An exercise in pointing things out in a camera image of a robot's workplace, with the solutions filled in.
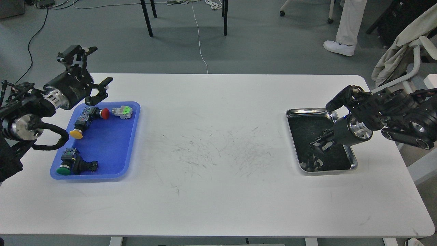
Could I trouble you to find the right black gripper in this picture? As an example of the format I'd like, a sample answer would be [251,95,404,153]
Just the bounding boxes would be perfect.
[309,85,384,152]

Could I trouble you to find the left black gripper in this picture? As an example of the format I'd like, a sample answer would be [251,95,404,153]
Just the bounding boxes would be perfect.
[44,45,113,110]

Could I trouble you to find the black gear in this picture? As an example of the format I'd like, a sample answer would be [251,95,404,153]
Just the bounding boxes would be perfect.
[305,162,315,172]

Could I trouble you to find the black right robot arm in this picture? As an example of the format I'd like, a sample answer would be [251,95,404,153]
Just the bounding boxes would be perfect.
[310,85,437,153]

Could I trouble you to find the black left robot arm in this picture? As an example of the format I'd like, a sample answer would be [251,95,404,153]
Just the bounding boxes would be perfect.
[0,45,113,182]

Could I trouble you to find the silver metal tray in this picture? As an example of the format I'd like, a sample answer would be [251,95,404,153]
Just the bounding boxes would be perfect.
[286,108,358,176]

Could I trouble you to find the blue plastic tray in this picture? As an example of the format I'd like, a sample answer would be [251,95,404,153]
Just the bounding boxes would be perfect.
[50,101,141,182]

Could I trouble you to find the red mushroom push button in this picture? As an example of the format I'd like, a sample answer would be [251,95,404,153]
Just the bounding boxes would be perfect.
[81,106,110,120]

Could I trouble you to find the person in beige trousers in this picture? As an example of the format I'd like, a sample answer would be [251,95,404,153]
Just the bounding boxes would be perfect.
[323,0,367,56]

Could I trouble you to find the beige jacket on chair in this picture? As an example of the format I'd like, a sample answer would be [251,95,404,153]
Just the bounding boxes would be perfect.
[371,4,437,87]

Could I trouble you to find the black chair legs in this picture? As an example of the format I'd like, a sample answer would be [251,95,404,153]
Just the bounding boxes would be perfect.
[140,0,229,37]

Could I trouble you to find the grey and green switch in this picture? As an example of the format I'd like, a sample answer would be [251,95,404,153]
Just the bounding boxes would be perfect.
[111,105,133,120]

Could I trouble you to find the yellow push button switch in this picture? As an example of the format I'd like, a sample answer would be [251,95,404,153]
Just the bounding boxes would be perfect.
[70,114,91,139]

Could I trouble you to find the black cable on floor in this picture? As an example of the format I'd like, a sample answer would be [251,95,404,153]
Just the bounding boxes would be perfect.
[14,0,79,84]

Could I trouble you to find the green push button switch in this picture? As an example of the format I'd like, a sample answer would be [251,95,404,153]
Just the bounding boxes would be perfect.
[56,148,99,176]

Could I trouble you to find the white cable on floor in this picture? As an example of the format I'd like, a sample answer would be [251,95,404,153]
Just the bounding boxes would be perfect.
[166,0,223,74]

